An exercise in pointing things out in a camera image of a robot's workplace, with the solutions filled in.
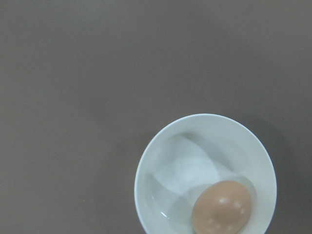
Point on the brown egg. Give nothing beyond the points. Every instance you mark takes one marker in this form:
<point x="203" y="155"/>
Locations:
<point x="223" y="208"/>

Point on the white ceramic bowl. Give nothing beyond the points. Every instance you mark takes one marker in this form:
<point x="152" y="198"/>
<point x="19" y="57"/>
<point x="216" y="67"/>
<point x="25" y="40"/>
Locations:
<point x="188" y="156"/>

